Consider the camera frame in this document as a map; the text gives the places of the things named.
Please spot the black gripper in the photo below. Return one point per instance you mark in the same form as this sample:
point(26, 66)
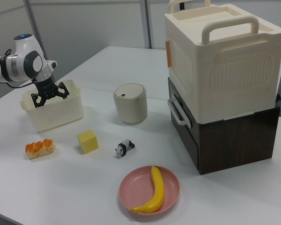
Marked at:
point(46, 87)

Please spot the white plastic box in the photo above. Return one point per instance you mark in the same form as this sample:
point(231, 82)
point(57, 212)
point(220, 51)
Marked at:
point(56, 114)

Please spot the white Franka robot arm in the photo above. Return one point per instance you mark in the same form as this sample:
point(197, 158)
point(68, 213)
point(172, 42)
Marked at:
point(21, 47)

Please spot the dark brown wooden drawer box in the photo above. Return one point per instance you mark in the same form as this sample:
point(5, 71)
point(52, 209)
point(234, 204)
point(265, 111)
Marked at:
point(236, 140)

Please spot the toy salmon sushi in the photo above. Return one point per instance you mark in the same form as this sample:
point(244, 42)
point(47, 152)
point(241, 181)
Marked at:
point(39, 150)

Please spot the yellow cheese block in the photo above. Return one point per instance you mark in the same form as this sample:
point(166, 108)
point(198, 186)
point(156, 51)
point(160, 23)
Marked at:
point(87, 143)

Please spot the small cream lidded trash can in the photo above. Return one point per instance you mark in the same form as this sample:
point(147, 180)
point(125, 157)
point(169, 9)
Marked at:
point(131, 110)

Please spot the small panda figurine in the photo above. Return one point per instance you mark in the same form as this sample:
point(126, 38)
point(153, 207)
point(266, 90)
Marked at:
point(125, 146)

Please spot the pink plate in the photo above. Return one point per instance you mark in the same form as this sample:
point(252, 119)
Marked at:
point(138, 189)

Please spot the yellow toy banana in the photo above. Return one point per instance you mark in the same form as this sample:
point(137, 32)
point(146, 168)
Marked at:
point(158, 187)

